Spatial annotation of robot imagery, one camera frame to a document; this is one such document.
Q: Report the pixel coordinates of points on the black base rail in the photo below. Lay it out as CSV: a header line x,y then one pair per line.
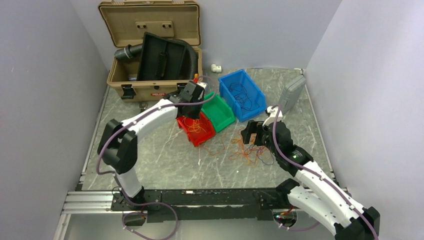
x,y
161,205

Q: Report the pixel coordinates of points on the green plastic bin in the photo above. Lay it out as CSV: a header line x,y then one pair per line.
x,y
217,113

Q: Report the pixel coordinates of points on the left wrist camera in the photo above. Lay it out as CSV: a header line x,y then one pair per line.
x,y
198,80

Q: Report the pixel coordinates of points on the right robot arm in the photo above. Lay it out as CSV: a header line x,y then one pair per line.
x,y
310,189

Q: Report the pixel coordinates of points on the white pipe fitting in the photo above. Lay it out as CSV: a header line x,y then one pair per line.
x,y
216,68

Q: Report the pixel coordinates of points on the blue plastic bin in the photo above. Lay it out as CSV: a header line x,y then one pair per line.
x,y
242,95

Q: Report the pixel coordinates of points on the tan open toolbox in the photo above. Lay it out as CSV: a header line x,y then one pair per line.
x,y
128,20

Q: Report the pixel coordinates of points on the metal wrench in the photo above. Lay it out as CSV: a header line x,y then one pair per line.
x,y
143,106

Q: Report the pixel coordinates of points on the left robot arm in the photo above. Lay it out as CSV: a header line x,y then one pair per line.
x,y
118,147

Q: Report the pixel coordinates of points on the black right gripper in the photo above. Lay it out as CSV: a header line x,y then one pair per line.
x,y
253,127

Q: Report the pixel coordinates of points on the grey plastic case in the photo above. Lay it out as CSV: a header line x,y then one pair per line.
x,y
291,93

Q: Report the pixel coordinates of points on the black tray in toolbox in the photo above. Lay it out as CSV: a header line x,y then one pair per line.
x,y
161,58

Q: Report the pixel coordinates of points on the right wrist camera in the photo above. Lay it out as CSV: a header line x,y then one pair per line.
x,y
273,115

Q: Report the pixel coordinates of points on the red plastic bin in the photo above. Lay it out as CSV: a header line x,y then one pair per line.
x,y
198,131

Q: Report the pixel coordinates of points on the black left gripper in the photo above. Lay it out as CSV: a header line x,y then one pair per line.
x,y
196,115

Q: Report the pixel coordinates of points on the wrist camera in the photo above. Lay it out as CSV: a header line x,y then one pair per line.
x,y
273,115
198,80

